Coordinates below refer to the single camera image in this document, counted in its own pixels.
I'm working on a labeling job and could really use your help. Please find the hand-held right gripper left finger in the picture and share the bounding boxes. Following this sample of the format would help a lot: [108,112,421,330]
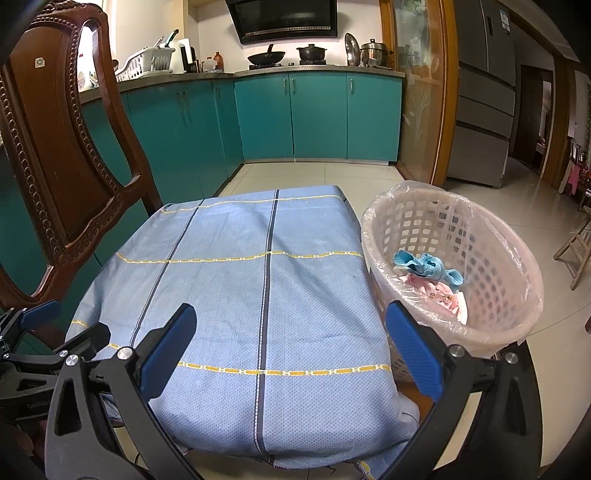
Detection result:
[44,302,199,480]

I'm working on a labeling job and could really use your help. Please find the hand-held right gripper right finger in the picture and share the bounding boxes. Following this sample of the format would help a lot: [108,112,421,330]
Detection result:
[384,300,543,480]

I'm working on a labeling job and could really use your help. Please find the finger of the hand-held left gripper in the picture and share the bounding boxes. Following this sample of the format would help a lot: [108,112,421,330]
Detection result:
[0,299,63,361]
[0,322,112,376]

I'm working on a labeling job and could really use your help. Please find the white plastic lattice basket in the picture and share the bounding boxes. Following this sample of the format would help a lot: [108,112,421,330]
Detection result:
[360,181,544,384]

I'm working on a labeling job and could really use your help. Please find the pink plastic bag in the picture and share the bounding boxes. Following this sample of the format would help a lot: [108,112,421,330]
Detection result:
[399,272,469,324]

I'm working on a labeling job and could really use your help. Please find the blue face mask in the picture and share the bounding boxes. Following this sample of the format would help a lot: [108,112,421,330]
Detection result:
[392,250,465,292]

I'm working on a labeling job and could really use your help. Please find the blue checked tablecloth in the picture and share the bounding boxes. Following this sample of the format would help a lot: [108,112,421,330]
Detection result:
[65,185,421,478]

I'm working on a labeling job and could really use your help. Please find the carved wooden chair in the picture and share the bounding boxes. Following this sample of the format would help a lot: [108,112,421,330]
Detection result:
[0,0,164,333]

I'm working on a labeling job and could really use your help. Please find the wooden folding chair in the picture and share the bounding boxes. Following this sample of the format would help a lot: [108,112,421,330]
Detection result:
[553,212,591,291]

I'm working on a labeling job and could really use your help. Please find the pink cloth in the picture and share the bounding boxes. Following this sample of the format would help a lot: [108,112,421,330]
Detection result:
[561,164,583,199]

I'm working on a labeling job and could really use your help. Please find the dark wooden door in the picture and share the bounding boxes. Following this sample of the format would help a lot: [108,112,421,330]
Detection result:
[508,65,555,176]

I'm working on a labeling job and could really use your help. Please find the teal kitchen cabinets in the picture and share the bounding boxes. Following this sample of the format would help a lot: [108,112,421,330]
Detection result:
[0,65,406,342]

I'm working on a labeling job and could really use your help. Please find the wood framed glass door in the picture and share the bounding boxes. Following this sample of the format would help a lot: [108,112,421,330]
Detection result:
[381,0,458,190]

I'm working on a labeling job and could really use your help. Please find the white dish rack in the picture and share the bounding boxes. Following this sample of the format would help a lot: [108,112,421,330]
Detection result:
[115,44,176,83]

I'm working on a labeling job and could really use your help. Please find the grey refrigerator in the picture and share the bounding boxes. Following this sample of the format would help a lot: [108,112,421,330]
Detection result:
[445,0,517,188]

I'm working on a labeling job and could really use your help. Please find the white and black kitchen appliance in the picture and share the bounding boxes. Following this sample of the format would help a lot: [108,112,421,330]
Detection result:
[173,38,201,75]

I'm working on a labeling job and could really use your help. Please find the steel stockpot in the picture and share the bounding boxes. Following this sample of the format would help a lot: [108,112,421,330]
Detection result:
[360,39,394,69]

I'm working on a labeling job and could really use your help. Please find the black wok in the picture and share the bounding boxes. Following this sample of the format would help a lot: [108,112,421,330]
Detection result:
[247,45,286,66]

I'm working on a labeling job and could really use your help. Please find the gas stove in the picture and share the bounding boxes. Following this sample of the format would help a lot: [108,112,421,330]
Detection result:
[248,61,329,70]

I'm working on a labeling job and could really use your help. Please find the steel pot lid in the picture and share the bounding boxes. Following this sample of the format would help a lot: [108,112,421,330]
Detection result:
[344,33,362,68]

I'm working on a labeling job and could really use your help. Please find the black lidded pot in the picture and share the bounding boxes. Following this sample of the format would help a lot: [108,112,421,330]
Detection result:
[296,44,328,63]

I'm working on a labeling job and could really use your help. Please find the black range hood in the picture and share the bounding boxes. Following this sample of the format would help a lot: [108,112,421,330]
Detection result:
[225,0,339,45]

